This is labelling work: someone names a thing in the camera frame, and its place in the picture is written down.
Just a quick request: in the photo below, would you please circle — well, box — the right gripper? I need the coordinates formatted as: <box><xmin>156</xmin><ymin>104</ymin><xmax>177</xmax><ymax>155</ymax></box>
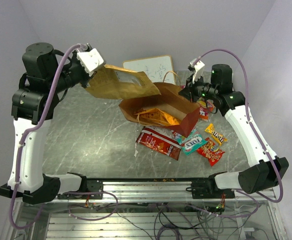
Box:
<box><xmin>178</xmin><ymin>72</ymin><xmax>218</xmax><ymax>103</ymax></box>

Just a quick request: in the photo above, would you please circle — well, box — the red brown paper bag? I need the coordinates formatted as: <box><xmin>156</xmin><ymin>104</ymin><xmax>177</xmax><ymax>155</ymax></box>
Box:
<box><xmin>119</xmin><ymin>82</ymin><xmax>200</xmax><ymax>137</ymax></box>

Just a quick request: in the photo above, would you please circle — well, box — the brown teal chips bag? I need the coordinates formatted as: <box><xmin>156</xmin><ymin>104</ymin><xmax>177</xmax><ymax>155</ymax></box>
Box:
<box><xmin>85</xmin><ymin>64</ymin><xmax>160</xmax><ymax>100</ymax></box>

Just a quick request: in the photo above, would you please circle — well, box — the orange kettle chips bag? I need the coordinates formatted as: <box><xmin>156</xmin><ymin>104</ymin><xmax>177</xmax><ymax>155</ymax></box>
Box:
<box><xmin>134</xmin><ymin>108</ymin><xmax>181</xmax><ymax>127</ymax></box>

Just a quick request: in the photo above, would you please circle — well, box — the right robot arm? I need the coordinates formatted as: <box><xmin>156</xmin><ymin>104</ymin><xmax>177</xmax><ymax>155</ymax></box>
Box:
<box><xmin>179</xmin><ymin>61</ymin><xmax>289</xmax><ymax>198</ymax></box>

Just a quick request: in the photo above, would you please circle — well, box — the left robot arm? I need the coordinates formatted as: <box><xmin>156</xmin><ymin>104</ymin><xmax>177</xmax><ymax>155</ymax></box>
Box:
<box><xmin>0</xmin><ymin>42</ymin><xmax>104</xmax><ymax>205</ymax></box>

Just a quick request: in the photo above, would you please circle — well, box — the orange Fox's fruits bag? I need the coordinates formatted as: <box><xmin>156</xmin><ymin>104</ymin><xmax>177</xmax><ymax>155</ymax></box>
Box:
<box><xmin>198</xmin><ymin>98</ymin><xmax>215</xmax><ymax>122</ymax></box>

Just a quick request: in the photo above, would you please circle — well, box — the yellow M&M's bag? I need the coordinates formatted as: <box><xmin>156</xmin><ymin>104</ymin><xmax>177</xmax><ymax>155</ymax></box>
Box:
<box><xmin>205</xmin><ymin>123</ymin><xmax>228</xmax><ymax>146</ymax></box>

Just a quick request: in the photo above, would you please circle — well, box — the teal Fox's candy bag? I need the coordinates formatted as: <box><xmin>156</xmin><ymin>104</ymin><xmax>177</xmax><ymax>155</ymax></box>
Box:
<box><xmin>172</xmin><ymin>127</ymin><xmax>207</xmax><ymax>156</ymax></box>

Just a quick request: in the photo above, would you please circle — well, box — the red snack mix bag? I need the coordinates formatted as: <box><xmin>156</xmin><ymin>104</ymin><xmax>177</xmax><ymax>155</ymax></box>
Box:
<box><xmin>196</xmin><ymin>137</ymin><xmax>225</xmax><ymax>167</ymax></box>

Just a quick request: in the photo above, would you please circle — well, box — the red Doritos bag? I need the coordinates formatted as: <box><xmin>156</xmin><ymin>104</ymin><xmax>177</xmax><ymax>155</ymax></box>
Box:
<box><xmin>136</xmin><ymin>126</ymin><xmax>181</xmax><ymax>161</ymax></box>

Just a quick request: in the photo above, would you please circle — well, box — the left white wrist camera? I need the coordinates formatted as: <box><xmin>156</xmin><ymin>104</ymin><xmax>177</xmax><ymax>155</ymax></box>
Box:
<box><xmin>77</xmin><ymin>48</ymin><xmax>106</xmax><ymax>77</ymax></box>

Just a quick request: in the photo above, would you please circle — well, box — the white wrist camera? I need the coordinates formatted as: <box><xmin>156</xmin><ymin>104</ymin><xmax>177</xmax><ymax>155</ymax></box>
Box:
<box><xmin>188</xmin><ymin>58</ymin><xmax>205</xmax><ymax>84</ymax></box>
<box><xmin>77</xmin><ymin>48</ymin><xmax>106</xmax><ymax>77</ymax></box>

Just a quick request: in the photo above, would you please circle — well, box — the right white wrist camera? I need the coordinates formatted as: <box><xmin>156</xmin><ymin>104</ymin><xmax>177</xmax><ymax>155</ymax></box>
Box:
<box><xmin>188</xmin><ymin>58</ymin><xmax>205</xmax><ymax>84</ymax></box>

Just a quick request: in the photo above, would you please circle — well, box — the small whiteboard yellow frame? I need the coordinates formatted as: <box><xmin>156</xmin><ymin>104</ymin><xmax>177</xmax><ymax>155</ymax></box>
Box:
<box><xmin>123</xmin><ymin>55</ymin><xmax>176</xmax><ymax>85</ymax></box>

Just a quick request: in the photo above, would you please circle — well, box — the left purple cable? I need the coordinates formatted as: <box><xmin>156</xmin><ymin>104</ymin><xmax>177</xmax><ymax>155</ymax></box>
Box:
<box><xmin>9</xmin><ymin>43</ymin><xmax>119</xmax><ymax>230</ymax></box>

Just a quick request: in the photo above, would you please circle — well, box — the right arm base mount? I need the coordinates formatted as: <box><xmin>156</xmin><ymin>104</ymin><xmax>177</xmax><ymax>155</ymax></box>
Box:
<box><xmin>186</xmin><ymin>178</ymin><xmax>235</xmax><ymax>199</ymax></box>

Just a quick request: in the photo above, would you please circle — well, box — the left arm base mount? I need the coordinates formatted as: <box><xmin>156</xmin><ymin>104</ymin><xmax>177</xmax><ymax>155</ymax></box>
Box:
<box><xmin>57</xmin><ymin>178</ymin><xmax>104</xmax><ymax>200</ymax></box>

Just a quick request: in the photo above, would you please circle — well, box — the aluminium rail frame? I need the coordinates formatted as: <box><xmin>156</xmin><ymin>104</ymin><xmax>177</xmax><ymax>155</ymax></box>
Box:
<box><xmin>0</xmin><ymin>70</ymin><xmax>286</xmax><ymax>240</ymax></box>

